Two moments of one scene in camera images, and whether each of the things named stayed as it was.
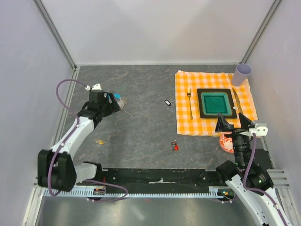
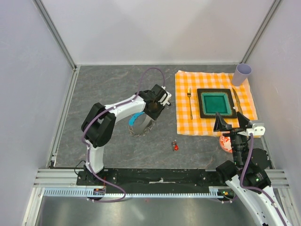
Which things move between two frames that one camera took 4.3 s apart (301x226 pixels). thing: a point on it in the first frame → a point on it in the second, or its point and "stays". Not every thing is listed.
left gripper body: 106,108 → 156,110
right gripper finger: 222,125 stays
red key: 175,147 stays
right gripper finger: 245,122 stays
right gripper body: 241,142 stays
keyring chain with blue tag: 122,101 → 131,122
